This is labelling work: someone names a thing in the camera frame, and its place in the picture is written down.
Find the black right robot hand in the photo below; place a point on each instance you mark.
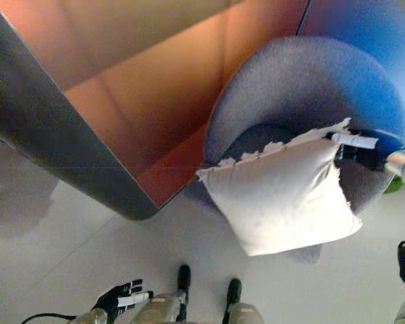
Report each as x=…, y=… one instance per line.
x=357, y=153

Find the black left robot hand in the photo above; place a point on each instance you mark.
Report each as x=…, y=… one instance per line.
x=121, y=298

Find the white fringed pillow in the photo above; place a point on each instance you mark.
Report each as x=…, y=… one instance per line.
x=276, y=195

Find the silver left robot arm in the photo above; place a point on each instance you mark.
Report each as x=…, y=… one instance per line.
x=91, y=317

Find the black left robot foot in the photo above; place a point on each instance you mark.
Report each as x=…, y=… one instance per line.
x=184, y=280

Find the black robot foot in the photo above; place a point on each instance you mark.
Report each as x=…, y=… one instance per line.
x=234, y=293
x=184, y=280

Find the grey fabric tub armchair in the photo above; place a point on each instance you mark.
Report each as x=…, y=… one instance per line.
x=290, y=84

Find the black right robot foot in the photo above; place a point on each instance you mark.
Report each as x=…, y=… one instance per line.
x=234, y=293

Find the silver right robot leg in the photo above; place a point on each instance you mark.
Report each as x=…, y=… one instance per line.
x=243, y=314

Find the dark grey rounded cabinet panel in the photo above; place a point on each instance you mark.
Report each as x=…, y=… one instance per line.
x=54, y=135

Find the glossy copper cabinet panel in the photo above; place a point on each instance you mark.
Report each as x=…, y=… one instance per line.
x=155, y=101

